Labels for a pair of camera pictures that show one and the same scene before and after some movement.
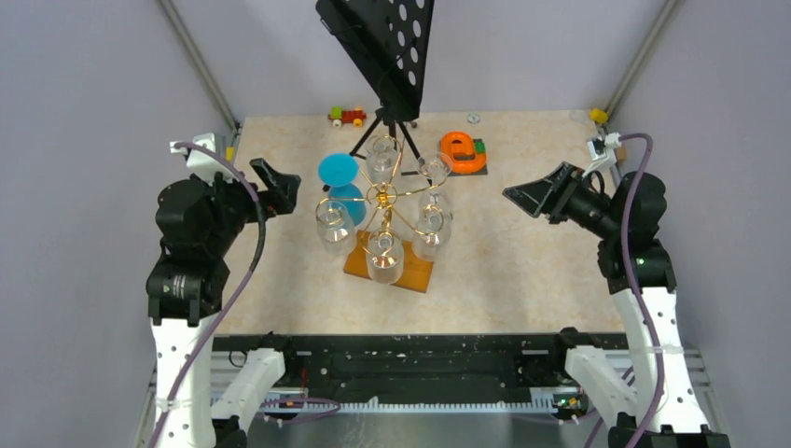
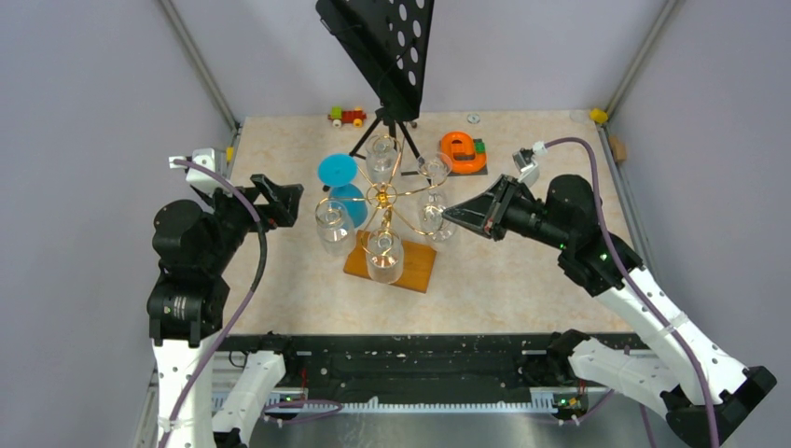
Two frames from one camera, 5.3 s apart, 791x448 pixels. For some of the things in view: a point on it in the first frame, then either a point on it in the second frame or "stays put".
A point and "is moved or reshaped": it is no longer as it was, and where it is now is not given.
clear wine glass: [433, 231] is moved or reshaped
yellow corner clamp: [598, 115] stays put
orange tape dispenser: [467, 155] stays put
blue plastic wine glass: [339, 171] stays put
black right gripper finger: [531, 196] → [477, 211]
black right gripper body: [574, 190] → [517, 214]
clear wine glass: [384, 256] stays put
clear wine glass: [335, 227] stays put
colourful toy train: [339, 117] stays put
